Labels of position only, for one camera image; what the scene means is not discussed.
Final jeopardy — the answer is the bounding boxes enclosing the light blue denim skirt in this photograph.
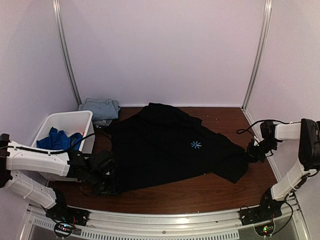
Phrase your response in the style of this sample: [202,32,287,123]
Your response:
[78,97,121,121]

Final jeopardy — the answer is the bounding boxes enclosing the blue garment in bin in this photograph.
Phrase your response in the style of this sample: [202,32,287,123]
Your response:
[36,127,83,150]

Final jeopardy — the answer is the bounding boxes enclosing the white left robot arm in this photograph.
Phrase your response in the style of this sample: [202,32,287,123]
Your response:
[0,133,116,222]

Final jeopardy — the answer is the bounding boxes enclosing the right aluminium frame post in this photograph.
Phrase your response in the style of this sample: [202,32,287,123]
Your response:
[241,0,273,112]

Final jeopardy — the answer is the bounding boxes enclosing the black garment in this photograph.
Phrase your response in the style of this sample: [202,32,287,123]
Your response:
[105,103,249,193]

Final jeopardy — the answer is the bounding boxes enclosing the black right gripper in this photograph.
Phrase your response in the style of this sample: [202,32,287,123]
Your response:
[243,139,278,163]

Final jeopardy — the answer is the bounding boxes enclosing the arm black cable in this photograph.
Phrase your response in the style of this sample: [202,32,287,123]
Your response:
[14,133,97,153]
[236,119,266,141]

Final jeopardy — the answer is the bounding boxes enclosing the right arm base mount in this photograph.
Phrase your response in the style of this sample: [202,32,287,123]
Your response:
[238,199,285,238]

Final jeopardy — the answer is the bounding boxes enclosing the left aluminium frame post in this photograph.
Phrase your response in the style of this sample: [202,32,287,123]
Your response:
[52,0,82,106]

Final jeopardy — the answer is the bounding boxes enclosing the aluminium frame post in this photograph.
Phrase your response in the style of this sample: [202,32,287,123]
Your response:
[241,0,273,112]
[52,0,82,106]

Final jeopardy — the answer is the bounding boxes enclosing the front aluminium rail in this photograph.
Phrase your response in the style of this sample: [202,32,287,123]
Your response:
[18,192,306,240]

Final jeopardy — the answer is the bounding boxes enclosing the folded grey button shirt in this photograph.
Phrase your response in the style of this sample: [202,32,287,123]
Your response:
[92,119,113,128]

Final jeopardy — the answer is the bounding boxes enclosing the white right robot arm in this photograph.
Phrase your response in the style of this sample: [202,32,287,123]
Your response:
[258,140,320,208]

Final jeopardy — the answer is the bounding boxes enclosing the white plastic laundry bin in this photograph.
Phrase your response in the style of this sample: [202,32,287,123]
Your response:
[31,110,95,182]

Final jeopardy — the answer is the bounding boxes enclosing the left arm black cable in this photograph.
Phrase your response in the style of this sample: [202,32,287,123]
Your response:
[14,133,97,153]

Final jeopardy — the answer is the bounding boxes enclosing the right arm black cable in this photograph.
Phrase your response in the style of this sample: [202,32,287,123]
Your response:
[236,119,266,141]

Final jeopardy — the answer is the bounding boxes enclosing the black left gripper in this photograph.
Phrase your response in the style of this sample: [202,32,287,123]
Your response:
[86,170,122,197]

